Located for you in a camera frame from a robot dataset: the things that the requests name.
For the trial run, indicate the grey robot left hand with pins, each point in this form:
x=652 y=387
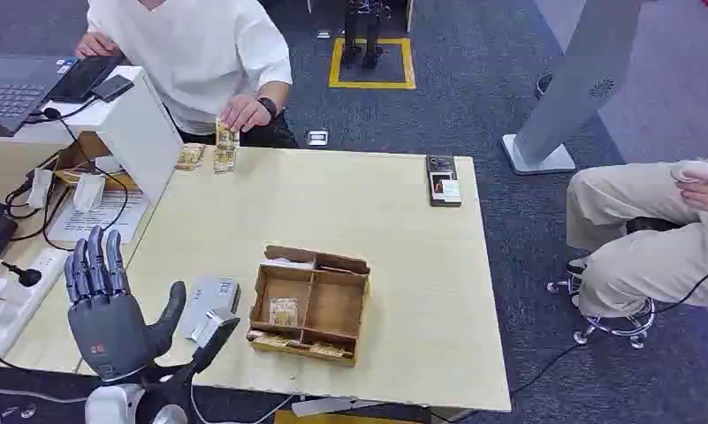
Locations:
x=110 y=327

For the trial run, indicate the person's right hand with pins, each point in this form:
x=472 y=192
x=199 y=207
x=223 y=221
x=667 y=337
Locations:
x=95 y=44

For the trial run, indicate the person's left hand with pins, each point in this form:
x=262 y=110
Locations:
x=242 y=112

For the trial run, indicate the black phone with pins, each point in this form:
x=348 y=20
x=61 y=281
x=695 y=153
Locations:
x=84 y=77

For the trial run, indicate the wooden compartment box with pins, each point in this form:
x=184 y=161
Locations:
x=336 y=304

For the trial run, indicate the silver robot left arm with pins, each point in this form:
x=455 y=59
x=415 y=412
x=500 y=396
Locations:
x=112 y=405

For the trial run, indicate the black wristwatch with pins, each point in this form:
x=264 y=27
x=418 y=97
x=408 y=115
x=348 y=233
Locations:
x=268 y=107

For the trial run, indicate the person in white shirt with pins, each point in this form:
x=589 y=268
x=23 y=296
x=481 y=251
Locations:
x=201 y=52

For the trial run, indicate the silver floor socket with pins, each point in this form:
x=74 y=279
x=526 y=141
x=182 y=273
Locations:
x=317 y=137

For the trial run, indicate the seated person in beige trousers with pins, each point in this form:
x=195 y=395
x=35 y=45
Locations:
x=634 y=234

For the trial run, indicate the white power strip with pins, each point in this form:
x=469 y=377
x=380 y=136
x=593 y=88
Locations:
x=20 y=304

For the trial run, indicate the grey laptop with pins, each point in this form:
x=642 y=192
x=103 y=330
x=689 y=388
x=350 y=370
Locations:
x=11 y=88

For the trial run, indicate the white desk riser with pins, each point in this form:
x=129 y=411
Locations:
x=134 y=131

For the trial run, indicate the black plug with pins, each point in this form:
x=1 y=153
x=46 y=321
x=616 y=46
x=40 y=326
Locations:
x=27 y=276

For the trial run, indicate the grey flat card reader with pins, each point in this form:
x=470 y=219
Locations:
x=208 y=295

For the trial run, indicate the brown cardboard box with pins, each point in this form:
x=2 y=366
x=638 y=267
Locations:
x=90 y=149

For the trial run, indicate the printed paper sheet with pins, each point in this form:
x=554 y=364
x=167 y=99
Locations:
x=105 y=219

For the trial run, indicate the small silver floor plate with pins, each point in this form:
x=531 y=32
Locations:
x=323 y=34

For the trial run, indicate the yellow tape square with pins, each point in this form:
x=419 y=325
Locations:
x=372 y=85

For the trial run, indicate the white power adapter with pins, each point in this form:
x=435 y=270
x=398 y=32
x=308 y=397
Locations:
x=39 y=188
x=88 y=193

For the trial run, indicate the black robot legs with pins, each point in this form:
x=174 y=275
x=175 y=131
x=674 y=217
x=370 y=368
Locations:
x=362 y=35

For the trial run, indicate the white card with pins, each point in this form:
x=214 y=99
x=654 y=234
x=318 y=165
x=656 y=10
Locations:
x=289 y=264

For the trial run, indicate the patterned card in slot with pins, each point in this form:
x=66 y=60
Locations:
x=327 y=350
x=271 y=339

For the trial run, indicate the chrome wheeled stool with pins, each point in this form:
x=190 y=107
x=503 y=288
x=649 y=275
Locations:
x=614 y=325

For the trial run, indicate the white leaning floor stand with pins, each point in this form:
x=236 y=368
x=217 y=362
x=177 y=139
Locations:
x=570 y=88

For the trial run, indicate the patterned card lying flat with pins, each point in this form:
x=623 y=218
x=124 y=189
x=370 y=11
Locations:
x=283 y=312

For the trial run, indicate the black smartphone with photo case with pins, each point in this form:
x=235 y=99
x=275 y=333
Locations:
x=444 y=180

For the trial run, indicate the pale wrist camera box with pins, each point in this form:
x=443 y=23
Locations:
x=214 y=325

